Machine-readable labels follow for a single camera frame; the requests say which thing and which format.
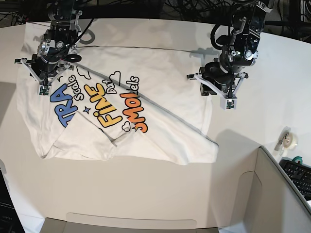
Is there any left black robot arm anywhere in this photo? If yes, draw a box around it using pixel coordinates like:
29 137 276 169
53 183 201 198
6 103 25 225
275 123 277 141
187 0 274 99

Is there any white t-shirt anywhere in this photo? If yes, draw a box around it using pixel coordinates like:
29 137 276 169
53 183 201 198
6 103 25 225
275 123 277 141
17 21 219 165

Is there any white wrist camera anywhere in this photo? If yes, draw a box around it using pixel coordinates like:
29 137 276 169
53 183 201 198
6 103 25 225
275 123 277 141
220 97 237 110
38 85 50 96

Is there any black computer keyboard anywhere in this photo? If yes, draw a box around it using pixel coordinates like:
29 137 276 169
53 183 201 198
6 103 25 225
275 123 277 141
279 159 311 201

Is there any white tape dispenser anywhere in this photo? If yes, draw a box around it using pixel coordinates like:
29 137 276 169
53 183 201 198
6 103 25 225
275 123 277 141
274 126 298 157

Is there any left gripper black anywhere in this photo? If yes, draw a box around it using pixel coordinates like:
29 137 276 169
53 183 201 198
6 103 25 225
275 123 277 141
187 67 249 99

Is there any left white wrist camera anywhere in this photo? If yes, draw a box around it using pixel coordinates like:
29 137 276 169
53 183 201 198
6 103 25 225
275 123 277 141
220 97 237 110

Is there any green tape roll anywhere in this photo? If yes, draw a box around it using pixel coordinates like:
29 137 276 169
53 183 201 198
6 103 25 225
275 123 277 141
292 156 303 165

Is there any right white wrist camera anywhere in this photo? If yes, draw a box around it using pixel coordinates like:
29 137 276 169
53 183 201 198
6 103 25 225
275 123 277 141
38 85 50 96

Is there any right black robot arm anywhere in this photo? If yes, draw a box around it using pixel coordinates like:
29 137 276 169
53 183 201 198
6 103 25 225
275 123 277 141
15 0 86 95

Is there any beige cardboard side panel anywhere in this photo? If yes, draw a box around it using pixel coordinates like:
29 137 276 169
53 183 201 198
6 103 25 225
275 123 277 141
215 147 311 233

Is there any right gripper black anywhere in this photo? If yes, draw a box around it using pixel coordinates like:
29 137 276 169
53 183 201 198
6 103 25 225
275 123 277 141
14 54 74 86

